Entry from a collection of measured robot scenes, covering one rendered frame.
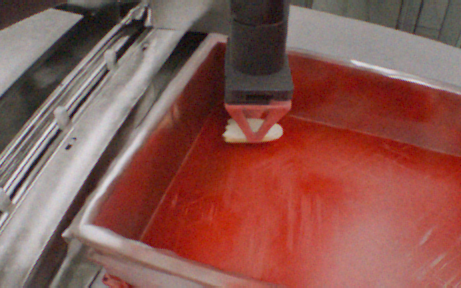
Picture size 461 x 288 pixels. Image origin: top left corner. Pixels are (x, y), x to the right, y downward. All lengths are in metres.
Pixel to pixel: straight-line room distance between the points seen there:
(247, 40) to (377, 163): 0.24
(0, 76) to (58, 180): 0.22
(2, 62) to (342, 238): 0.53
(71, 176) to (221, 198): 0.17
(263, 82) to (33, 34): 0.42
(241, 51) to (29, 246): 0.28
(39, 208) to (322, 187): 0.31
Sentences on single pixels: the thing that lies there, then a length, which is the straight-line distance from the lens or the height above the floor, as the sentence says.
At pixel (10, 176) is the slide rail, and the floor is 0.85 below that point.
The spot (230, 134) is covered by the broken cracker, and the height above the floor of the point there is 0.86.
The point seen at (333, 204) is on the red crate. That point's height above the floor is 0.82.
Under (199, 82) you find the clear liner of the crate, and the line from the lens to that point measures 0.46.
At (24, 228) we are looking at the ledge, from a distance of 0.42.
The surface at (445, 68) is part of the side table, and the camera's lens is 0.76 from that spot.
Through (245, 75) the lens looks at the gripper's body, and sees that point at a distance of 0.39.
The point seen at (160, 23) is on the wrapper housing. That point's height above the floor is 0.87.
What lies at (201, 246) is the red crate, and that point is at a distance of 0.41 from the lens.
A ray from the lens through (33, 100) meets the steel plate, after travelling 0.65.
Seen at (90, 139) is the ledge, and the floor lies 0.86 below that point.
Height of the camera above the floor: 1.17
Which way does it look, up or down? 45 degrees down
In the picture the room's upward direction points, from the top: straight up
